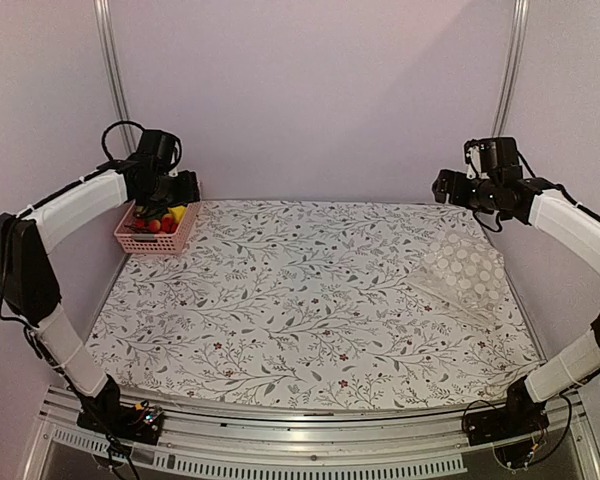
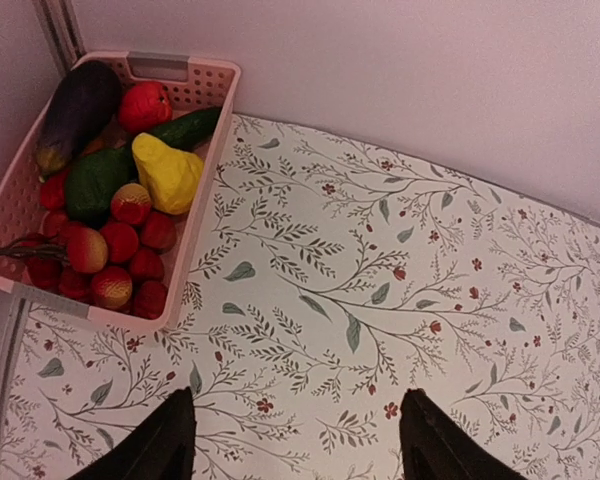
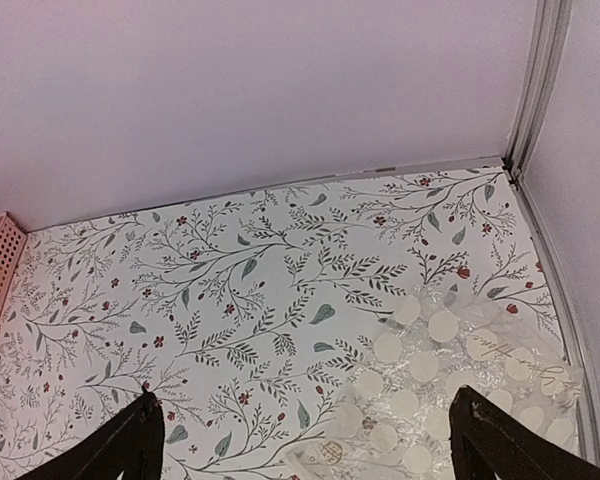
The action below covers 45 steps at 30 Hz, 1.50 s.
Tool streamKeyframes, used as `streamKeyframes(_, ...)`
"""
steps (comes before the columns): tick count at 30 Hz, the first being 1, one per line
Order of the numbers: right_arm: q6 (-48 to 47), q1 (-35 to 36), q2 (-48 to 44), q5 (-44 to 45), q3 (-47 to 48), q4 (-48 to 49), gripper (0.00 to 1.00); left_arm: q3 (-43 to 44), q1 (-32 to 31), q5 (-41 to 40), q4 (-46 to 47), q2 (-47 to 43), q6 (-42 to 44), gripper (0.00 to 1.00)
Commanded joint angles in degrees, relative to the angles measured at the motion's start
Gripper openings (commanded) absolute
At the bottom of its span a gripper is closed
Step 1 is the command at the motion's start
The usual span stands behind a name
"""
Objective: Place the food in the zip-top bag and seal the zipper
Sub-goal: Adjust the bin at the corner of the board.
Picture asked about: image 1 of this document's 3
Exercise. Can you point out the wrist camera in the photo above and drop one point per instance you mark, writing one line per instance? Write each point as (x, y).
(163, 145)
(484, 156)

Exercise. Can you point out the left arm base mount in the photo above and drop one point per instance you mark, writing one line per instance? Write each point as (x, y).
(105, 414)

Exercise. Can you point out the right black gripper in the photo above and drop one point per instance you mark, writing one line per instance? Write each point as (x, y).
(457, 195)

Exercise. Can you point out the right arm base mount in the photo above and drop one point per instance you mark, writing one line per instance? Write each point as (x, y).
(515, 418)

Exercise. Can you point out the floral table mat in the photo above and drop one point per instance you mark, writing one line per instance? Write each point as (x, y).
(306, 305)

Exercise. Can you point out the right aluminium post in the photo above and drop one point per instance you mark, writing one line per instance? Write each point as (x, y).
(512, 65)

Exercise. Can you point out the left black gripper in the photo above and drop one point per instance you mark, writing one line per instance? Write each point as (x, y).
(189, 192)

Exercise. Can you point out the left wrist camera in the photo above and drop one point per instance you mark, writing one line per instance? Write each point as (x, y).
(163, 145)

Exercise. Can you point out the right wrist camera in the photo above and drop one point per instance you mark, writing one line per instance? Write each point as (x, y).
(484, 156)

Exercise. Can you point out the pink plastic basket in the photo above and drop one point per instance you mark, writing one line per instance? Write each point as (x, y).
(137, 241)

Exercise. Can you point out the clear dotted zip bag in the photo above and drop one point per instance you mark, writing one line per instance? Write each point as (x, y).
(464, 273)

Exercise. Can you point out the left aluminium post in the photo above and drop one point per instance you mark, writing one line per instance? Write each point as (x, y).
(110, 57)

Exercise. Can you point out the yellow toy pear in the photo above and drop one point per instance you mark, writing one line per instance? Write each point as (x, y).
(178, 213)

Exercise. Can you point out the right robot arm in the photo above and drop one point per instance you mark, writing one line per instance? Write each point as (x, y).
(567, 275)

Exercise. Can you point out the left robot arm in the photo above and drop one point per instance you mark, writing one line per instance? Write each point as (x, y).
(28, 282)

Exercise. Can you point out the aluminium post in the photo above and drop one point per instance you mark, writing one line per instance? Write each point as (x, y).
(512, 65)
(110, 57)

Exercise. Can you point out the aluminium front rail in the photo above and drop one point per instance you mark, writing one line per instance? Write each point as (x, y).
(204, 439)

